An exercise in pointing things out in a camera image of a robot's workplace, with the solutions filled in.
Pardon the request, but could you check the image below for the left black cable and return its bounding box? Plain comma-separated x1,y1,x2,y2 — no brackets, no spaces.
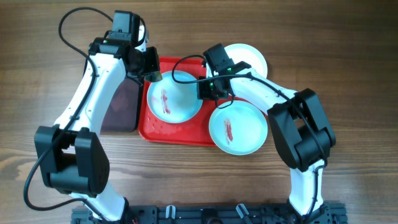
23,6,147,224

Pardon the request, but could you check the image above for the black rectangular tray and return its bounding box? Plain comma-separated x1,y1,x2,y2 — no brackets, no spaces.
84,58,143,133

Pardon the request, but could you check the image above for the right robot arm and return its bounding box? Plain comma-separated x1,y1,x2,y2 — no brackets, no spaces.
199,44,336,223

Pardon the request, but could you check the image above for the light blue plate front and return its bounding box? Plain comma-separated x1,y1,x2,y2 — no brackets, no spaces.
208,101,268,156

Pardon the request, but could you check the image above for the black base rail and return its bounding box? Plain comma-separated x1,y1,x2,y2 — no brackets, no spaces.
70,202,348,224

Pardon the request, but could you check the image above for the green yellow sponge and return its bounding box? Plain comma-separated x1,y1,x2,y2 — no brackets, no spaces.
144,71,162,83

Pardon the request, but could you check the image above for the black cable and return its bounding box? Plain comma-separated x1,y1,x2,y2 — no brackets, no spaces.
23,6,147,224
171,54,329,224

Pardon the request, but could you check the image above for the white plate with stain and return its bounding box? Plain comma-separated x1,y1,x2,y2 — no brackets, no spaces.
224,44,268,78

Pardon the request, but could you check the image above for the right black cable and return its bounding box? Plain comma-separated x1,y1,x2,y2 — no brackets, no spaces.
171,54,329,224

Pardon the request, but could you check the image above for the light blue plate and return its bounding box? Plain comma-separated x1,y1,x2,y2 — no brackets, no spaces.
208,101,268,156
147,71,203,123

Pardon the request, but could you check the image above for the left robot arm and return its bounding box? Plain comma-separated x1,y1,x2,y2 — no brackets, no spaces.
32,11,162,223

